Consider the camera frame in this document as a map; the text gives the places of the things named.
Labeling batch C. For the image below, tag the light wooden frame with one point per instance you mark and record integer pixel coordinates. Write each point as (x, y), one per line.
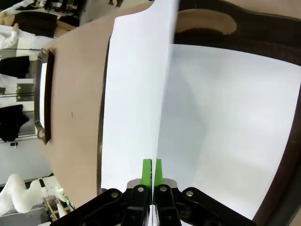
(54, 209)

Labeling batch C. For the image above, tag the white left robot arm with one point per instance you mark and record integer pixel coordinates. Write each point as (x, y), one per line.
(14, 193)

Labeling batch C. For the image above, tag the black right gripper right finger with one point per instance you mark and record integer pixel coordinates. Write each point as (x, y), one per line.
(159, 171)

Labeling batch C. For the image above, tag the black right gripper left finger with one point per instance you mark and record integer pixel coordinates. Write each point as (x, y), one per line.
(146, 171)

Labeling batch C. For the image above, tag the person in white shirt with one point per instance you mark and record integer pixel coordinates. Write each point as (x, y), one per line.
(8, 37)

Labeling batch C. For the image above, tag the dark brown plastic tray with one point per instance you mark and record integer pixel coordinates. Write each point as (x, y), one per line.
(258, 28)
(48, 94)

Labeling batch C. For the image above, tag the person's left hand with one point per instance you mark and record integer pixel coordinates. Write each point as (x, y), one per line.
(67, 26)

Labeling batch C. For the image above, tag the grey metal cabinet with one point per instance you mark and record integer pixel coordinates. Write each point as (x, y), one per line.
(24, 90)

